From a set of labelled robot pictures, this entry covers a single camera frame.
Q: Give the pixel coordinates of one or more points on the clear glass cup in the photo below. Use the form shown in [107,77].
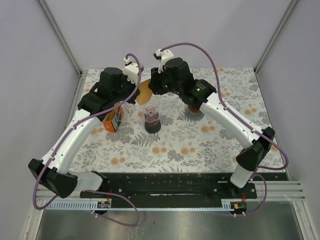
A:
[151,110]

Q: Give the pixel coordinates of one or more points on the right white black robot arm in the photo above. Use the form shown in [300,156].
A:
[175,77]

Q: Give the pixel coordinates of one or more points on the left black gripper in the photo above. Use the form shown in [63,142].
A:
[133,98]

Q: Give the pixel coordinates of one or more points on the floral patterned table mat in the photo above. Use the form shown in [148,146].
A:
[181,145]

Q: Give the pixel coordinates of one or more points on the orange coffee filter box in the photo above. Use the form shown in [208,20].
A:
[113,119]

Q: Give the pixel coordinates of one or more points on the aluminium frame rail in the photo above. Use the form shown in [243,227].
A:
[275,191]

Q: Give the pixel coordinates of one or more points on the white slotted cable duct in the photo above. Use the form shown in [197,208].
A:
[113,204]

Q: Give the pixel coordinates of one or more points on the grey carafe with red rim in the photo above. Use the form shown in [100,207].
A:
[152,124]

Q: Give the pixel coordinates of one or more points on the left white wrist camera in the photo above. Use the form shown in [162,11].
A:
[131,70]

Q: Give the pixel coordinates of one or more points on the clear glass server pitcher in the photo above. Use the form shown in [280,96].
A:
[193,114]

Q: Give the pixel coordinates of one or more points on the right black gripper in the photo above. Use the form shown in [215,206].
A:
[154,83]

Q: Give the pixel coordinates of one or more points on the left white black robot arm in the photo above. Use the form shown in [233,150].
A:
[114,87]

